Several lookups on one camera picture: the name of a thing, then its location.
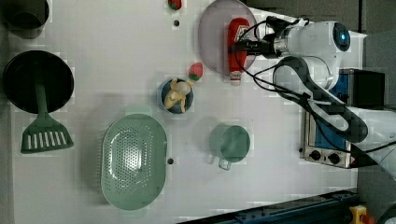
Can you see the silver toaster oven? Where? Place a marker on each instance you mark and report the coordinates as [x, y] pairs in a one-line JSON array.
[[360, 88]]

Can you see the blue bowl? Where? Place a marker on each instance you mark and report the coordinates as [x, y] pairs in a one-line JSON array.
[[176, 108]]

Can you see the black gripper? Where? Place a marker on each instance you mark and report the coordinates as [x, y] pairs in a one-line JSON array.
[[263, 47]]

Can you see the red plush ketchup bottle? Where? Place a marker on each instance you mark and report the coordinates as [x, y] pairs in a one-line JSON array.
[[236, 59]]

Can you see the strawberry toy at edge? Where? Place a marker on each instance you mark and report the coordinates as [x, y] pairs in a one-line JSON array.
[[175, 4]]

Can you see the peeled banana toy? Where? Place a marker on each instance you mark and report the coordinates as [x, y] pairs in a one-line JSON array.
[[178, 94]]

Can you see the yellow red emergency button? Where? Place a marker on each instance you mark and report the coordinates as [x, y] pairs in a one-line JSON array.
[[360, 216]]

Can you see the blue metal frame rail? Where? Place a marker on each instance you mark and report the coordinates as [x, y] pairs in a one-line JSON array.
[[329, 208]]

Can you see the grey round plate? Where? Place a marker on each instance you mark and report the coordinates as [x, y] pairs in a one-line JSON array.
[[213, 30]]

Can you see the dark cylindrical pot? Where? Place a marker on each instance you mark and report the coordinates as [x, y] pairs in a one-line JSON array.
[[25, 18]]

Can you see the black frying pan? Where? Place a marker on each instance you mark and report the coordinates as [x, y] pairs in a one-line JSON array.
[[19, 80]]

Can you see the green slotted spatula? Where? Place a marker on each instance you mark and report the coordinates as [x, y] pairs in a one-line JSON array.
[[44, 133]]

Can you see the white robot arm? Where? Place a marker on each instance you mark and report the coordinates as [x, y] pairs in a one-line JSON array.
[[309, 57]]

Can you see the strawberry toy near bowl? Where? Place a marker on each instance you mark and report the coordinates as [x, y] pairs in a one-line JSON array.
[[196, 71]]

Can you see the green metal mug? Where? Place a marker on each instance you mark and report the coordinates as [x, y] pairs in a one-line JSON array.
[[230, 144]]

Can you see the green perforated colander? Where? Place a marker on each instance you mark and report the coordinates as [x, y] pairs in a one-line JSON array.
[[133, 167]]

